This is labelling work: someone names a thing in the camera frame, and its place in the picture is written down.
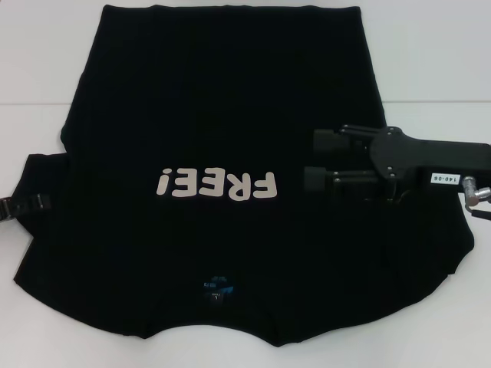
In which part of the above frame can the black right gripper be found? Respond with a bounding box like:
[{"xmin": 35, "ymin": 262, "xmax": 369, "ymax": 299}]
[{"xmin": 303, "ymin": 123, "xmax": 491, "ymax": 202}]

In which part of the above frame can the black shirt with FREE print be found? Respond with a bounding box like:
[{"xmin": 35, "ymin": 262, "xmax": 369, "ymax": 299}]
[{"xmin": 10, "ymin": 2, "xmax": 476, "ymax": 339}]

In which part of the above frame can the right gripper cable with connector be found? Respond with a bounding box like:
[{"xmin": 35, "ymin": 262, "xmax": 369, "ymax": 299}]
[{"xmin": 460, "ymin": 175, "xmax": 491, "ymax": 222}]

